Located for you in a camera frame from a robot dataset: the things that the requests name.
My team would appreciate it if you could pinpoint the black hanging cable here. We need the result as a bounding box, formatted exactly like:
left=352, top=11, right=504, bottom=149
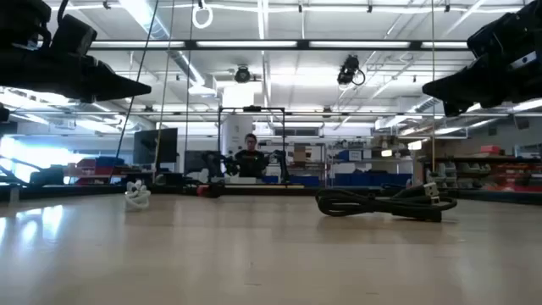
left=108, top=0, right=160, bottom=184

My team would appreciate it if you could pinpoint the small dark screen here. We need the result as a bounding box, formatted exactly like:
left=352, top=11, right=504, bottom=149
left=184, top=150, right=212, bottom=175

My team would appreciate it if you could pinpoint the short blue storage bin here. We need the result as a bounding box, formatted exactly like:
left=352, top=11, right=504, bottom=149
left=262, top=175, right=322, bottom=187

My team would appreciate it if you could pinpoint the black beam with light strips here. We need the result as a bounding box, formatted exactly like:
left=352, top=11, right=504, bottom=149
left=87, top=39, right=472, bottom=53

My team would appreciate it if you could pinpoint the round black ceiling camera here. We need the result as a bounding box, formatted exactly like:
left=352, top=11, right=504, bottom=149
left=234, top=65, right=252, bottom=85

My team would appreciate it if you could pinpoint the red and blue bin stack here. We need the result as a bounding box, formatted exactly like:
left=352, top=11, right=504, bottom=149
left=75, top=156, right=126, bottom=186

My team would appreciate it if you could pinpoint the white hanging ring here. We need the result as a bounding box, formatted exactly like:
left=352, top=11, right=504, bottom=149
left=191, top=0, right=214, bottom=31

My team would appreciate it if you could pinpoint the white round column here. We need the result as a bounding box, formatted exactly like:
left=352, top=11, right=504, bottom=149
left=220, top=84, right=255, bottom=169

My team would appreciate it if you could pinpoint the black computer monitor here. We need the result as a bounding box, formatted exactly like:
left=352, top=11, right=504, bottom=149
left=133, top=127, right=179, bottom=165

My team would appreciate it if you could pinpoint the black hanging camera with cable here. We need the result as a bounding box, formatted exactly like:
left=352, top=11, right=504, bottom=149
left=336, top=54, right=367, bottom=88

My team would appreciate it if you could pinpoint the white USB cable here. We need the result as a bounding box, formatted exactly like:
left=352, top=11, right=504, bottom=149
left=124, top=179, right=152, bottom=213

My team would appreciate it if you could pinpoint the black bag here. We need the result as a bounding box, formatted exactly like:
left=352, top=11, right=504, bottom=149
left=28, top=166, right=65, bottom=186

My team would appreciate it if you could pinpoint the person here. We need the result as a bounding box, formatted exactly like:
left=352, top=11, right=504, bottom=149
left=235, top=133, right=268, bottom=179

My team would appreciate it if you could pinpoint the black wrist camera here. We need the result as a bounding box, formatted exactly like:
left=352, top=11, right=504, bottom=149
left=467, top=12, right=525, bottom=59
left=50, top=14, right=98, bottom=58

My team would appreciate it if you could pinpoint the black metal frame stand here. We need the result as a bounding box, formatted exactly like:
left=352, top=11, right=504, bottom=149
left=217, top=105, right=287, bottom=184

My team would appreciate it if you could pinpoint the dark storage shelf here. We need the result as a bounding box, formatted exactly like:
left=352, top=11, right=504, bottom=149
left=417, top=154, right=542, bottom=192

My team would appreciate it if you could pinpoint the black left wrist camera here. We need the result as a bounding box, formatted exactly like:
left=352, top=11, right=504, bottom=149
left=50, top=14, right=98, bottom=58

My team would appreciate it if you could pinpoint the black USB cable red strap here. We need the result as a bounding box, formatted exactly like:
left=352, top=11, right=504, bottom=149
left=315, top=181, right=459, bottom=224

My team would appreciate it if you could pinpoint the brown cardboard box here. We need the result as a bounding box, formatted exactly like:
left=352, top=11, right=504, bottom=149
left=292, top=145, right=313, bottom=164

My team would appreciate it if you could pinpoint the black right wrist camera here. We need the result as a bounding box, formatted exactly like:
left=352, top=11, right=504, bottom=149
left=467, top=12, right=525, bottom=59

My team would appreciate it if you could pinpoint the long blue storage bin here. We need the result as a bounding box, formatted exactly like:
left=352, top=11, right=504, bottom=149
left=333, top=171, right=414, bottom=188

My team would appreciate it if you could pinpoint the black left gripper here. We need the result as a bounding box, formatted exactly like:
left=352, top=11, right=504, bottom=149
left=0, top=40, right=152, bottom=103

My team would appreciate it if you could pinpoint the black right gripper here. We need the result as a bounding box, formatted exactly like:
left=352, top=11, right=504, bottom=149
left=422, top=50, right=542, bottom=118

